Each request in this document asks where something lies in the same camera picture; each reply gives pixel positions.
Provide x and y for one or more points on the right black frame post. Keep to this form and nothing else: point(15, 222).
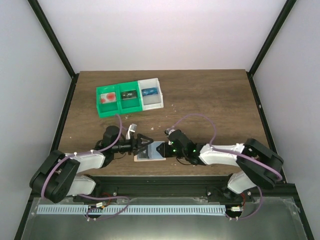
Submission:
point(279, 22)

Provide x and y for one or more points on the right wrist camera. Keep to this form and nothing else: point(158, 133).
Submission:
point(169, 131)

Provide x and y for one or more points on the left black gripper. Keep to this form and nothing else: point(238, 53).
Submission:
point(135, 143)

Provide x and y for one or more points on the white bin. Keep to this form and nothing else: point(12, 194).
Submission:
point(154, 101)

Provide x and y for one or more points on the light blue slotted cable duct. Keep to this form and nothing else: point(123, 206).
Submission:
point(64, 209)

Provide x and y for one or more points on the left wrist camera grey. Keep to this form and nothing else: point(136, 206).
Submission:
point(131, 131)

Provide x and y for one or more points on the frame rail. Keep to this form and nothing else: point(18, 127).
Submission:
point(64, 113)
point(265, 126)

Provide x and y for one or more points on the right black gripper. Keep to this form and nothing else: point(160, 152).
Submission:
point(171, 145)

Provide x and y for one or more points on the metal front plate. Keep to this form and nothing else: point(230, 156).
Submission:
point(274, 218)

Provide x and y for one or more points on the left black frame post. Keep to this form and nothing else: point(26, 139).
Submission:
point(43, 20)

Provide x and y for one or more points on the blue card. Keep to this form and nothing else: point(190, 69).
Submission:
point(149, 91)

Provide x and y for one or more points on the right side frame rail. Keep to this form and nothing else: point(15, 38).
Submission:
point(265, 126)

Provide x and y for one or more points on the white card red circles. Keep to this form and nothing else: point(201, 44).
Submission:
point(109, 97)

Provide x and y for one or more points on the left side frame rail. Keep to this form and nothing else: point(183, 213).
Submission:
point(64, 113)

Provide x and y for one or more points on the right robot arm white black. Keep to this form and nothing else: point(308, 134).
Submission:
point(237, 155)

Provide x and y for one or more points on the black frame post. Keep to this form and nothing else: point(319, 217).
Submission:
point(279, 22)
point(43, 20)

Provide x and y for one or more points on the black VIP card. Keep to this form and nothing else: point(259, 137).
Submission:
point(143, 155)

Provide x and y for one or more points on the left green bin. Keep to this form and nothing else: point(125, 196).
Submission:
point(108, 109)

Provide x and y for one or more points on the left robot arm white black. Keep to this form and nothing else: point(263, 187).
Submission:
point(57, 177)

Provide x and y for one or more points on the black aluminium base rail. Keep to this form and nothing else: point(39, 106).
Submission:
point(210, 187)

